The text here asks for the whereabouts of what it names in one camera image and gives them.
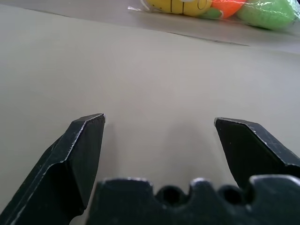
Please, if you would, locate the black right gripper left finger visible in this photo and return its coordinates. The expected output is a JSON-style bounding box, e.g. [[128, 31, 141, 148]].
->
[[0, 113, 106, 225]]

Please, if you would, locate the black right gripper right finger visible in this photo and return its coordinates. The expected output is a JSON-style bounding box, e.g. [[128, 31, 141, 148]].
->
[[214, 117, 300, 189]]

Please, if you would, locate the clear plastic bag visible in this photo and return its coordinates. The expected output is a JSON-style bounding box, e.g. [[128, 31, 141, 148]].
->
[[127, 0, 300, 32]]

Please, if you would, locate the green plush toy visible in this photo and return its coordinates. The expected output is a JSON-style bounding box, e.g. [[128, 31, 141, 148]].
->
[[236, 0, 300, 30]]

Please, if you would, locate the orange plush toy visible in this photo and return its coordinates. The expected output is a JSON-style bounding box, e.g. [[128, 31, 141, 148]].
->
[[210, 0, 248, 19]]

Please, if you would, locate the yellow plush toy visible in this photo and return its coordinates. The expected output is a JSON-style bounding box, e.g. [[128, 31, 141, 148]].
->
[[141, 0, 213, 17]]

